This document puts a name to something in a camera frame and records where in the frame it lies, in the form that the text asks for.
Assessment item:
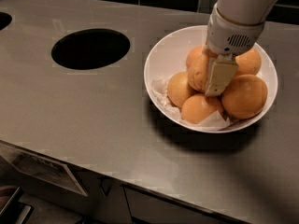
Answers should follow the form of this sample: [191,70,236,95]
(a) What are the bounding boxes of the white ceramic bowl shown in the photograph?
[144,25,278,133]

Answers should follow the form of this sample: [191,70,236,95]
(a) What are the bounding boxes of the grey cabinet drawer front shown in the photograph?
[123,186,244,224]

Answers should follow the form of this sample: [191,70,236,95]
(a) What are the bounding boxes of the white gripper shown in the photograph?
[205,4,264,97]

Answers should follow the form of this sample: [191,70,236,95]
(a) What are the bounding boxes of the white paper liner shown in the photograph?
[147,77,233,133]

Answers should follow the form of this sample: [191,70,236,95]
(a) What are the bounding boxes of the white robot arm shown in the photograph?
[205,0,278,97]

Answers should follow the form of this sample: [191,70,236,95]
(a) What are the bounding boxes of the orange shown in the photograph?
[235,48,262,76]
[186,45,204,68]
[221,75,268,119]
[167,72,196,108]
[181,94,224,124]
[188,54,210,92]

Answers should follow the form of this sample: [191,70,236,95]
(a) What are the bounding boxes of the open slanted drawer panel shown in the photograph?
[0,142,88,197]

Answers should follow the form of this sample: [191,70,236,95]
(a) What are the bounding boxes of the dark bin at bottom left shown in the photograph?
[0,185,34,224]

